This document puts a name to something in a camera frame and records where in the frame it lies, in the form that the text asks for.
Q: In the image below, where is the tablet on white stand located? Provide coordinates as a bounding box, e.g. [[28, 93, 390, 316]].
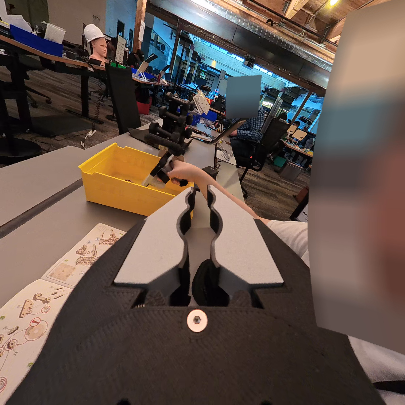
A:
[[213, 119, 247, 166]]

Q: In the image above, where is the illustrated instruction booklet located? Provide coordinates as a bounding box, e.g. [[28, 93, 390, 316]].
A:
[[0, 222, 127, 404]]

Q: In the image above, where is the person's right hand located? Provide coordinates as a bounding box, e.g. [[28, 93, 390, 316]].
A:
[[166, 160, 194, 182]]

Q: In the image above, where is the black mesh office chair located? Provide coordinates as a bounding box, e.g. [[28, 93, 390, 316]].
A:
[[237, 119, 291, 199]]

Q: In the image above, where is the rack of black dumbbells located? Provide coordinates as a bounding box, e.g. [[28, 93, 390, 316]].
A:
[[144, 91, 197, 156]]

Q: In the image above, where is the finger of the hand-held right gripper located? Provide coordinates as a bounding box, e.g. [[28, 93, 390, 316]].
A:
[[141, 173, 169, 190]]

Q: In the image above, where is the white basket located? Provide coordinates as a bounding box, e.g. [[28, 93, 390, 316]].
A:
[[44, 23, 66, 44]]

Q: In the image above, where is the black flat pad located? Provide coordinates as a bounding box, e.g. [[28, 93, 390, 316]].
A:
[[127, 127, 159, 142]]

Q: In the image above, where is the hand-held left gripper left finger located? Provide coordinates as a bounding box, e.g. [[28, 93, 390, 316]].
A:
[[113, 187, 195, 299]]

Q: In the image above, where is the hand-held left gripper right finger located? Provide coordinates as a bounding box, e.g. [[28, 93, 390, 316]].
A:
[[207, 185, 285, 299]]

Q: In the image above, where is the white hard hat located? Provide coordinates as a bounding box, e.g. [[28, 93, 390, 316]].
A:
[[84, 24, 107, 42]]

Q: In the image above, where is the mannequin head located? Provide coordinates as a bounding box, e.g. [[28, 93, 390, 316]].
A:
[[89, 35, 108, 67]]

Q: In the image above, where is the person's right forearm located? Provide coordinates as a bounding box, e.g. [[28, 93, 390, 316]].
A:
[[189, 165, 269, 223]]

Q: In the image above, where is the blue plastic bin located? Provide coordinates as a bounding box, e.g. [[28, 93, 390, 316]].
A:
[[9, 25, 64, 57]]

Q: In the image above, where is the grey waste bin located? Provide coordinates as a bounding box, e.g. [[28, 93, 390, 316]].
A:
[[280, 160, 305, 182]]

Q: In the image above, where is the yellow plastic bin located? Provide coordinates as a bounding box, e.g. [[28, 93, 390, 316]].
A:
[[78, 142, 194, 219]]

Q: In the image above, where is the long wooden desk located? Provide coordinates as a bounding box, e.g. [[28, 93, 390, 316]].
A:
[[0, 33, 109, 124]]

